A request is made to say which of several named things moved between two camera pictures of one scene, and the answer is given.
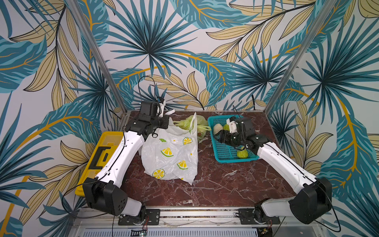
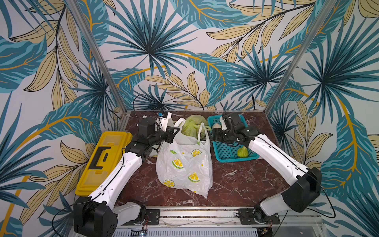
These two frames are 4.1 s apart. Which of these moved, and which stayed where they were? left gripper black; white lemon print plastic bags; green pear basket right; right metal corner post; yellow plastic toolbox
Moved: left gripper black; white lemon print plastic bags
Stayed: right metal corner post; green pear basket right; yellow plastic toolbox
